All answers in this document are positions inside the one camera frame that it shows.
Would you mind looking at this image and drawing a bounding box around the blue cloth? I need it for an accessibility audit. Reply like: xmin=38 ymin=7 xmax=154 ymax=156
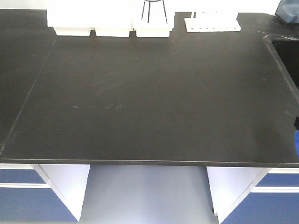
xmin=294 ymin=116 xmax=299 ymax=156

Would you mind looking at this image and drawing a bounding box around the white box right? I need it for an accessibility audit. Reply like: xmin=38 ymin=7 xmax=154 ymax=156
xmin=132 ymin=0 xmax=175 ymax=37

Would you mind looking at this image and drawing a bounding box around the white box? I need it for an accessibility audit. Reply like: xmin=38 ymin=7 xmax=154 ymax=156
xmin=46 ymin=0 xmax=92 ymax=36
xmin=92 ymin=0 xmax=133 ymax=37
xmin=132 ymin=0 xmax=175 ymax=37

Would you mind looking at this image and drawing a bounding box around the white box middle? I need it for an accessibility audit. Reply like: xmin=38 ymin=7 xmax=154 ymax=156
xmin=92 ymin=0 xmax=133 ymax=37

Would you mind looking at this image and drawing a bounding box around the white tube rack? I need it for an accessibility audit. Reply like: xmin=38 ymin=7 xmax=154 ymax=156
xmin=184 ymin=12 xmax=241 ymax=33

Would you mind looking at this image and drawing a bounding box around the right blue cabinet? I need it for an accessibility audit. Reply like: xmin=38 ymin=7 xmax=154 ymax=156
xmin=207 ymin=167 xmax=299 ymax=224

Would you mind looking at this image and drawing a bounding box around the blue cabinet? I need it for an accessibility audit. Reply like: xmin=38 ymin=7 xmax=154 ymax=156
xmin=207 ymin=167 xmax=299 ymax=224
xmin=0 ymin=163 xmax=90 ymax=222

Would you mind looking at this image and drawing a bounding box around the white box left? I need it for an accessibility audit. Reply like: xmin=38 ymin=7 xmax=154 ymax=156
xmin=46 ymin=0 xmax=92 ymax=36

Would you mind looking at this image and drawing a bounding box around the left blue cabinet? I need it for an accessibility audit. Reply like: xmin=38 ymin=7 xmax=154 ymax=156
xmin=0 ymin=163 xmax=90 ymax=222

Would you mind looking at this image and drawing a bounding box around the black sink basin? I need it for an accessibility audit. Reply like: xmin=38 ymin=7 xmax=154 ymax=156
xmin=263 ymin=35 xmax=299 ymax=101

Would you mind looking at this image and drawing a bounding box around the blue container top right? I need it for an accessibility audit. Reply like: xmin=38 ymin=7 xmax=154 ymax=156
xmin=275 ymin=0 xmax=299 ymax=24

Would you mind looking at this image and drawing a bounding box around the black wire stand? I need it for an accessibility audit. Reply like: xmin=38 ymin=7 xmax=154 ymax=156
xmin=141 ymin=0 xmax=168 ymax=24

